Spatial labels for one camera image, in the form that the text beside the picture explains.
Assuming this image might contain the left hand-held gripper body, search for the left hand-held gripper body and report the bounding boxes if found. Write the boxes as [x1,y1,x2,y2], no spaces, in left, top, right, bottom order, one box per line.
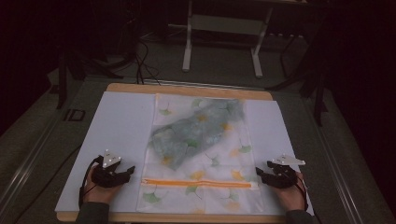
[91,148,125,189]

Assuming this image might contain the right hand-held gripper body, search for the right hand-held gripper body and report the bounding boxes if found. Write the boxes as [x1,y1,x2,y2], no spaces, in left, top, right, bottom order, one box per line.
[268,154,306,189]

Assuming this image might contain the leaf print mesh laundry bag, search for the leaf print mesh laundry bag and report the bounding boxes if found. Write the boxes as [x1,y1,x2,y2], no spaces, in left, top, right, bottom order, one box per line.
[135,92,265,217]

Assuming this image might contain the person's left hand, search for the person's left hand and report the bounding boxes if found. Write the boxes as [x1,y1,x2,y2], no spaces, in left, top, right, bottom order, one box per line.
[82,169,123,205]

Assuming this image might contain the person's right hand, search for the person's right hand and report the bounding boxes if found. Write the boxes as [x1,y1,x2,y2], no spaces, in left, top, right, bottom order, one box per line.
[273,171,308,213]

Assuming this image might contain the white table mat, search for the white table mat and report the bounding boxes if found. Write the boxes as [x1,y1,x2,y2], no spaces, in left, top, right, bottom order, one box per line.
[54,91,315,217]

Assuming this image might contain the grey-green fuzzy cloth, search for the grey-green fuzzy cloth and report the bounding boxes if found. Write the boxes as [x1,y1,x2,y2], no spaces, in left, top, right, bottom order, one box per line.
[148,98,247,172]

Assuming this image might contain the black tripod stand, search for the black tripod stand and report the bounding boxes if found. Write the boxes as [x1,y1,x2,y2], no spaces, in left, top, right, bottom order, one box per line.
[55,46,125,110]
[264,18,331,127]

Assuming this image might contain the wooden table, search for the wooden table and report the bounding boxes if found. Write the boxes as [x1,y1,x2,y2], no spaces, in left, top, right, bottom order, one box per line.
[55,82,316,224]

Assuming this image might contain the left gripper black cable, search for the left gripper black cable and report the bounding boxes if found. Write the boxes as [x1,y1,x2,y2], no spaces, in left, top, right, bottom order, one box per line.
[78,156,105,209]

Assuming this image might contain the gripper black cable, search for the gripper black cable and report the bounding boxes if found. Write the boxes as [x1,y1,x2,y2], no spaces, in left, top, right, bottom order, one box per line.
[78,156,105,209]
[294,177,310,213]

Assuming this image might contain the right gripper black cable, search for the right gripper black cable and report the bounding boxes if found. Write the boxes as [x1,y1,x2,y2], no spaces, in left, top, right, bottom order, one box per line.
[294,177,310,213]

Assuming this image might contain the metal floor rail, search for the metal floor rail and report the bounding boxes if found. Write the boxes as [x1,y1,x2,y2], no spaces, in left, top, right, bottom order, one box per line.
[0,111,64,206]
[303,96,365,224]

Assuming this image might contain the black floor bracket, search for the black floor bracket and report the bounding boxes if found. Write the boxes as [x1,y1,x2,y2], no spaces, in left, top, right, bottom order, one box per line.
[63,108,87,122]

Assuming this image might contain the black tangled floor cables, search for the black tangled floor cables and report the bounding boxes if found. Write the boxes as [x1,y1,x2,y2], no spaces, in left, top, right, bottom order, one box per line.
[133,39,163,86]

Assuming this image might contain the white metal stand frame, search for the white metal stand frame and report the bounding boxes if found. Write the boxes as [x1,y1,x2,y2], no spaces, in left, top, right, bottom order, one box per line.
[181,0,276,79]

